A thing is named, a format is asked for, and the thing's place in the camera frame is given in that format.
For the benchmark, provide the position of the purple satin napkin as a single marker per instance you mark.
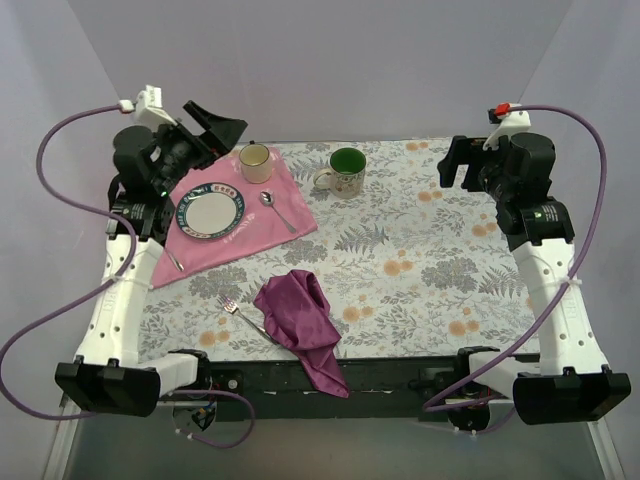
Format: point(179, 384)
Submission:
point(297, 316)

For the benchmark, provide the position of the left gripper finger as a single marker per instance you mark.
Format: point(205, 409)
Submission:
point(223, 133)
point(203, 118)

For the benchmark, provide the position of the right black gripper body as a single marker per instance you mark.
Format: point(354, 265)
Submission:
point(467, 165)

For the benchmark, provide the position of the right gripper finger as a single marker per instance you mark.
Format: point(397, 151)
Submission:
point(458, 154)
point(471, 182)

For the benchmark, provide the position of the silver spoon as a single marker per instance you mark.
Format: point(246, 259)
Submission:
point(268, 200)

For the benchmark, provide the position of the cream ceramic cup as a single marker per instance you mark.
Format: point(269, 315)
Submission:
point(255, 163)

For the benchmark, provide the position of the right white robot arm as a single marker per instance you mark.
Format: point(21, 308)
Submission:
point(572, 381)

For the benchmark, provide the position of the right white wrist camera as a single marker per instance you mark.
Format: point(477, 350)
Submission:
point(508, 120)

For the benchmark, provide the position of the aluminium frame rail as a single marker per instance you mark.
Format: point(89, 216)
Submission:
point(118, 448)

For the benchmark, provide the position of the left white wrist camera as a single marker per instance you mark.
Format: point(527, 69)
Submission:
point(147, 108)

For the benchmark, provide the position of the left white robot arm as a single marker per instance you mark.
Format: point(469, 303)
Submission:
point(106, 375)

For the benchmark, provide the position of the small silver fork on placemat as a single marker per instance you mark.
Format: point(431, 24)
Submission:
point(177, 264)

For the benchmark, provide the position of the silver fork on table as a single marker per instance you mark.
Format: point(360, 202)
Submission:
point(233, 309)

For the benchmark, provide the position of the green floral mug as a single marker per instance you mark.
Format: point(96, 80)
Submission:
point(344, 175)

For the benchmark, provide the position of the floral tablecloth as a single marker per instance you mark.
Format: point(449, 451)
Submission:
point(409, 269)

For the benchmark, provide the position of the white plate blue rim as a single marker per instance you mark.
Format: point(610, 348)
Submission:
point(210, 211)

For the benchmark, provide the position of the pink cloth placemat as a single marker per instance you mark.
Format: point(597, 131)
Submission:
point(260, 229)

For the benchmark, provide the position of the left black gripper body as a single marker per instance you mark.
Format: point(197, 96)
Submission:
point(201, 138)

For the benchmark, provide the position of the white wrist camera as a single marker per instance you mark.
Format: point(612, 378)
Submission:
point(147, 108)
point(508, 120)

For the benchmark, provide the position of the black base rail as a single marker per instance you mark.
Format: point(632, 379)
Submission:
point(371, 388)

